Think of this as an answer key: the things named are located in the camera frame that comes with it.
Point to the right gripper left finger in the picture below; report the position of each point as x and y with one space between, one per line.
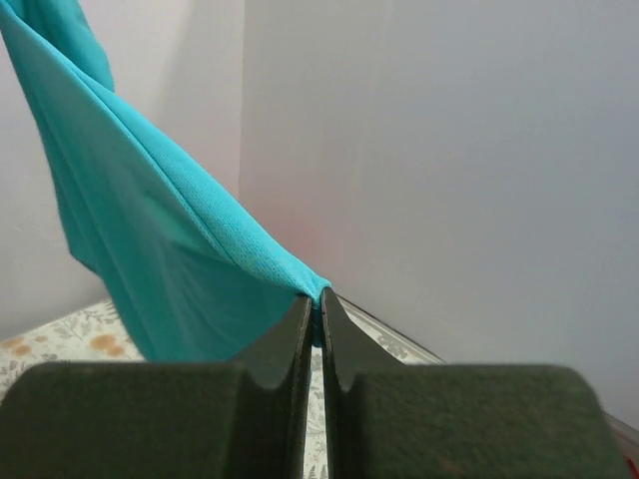
244 418

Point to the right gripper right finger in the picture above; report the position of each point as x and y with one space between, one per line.
388 419

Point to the teal blue t shirt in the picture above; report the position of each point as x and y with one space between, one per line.
192 274

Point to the floral patterned table mat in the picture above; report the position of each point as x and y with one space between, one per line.
96 333

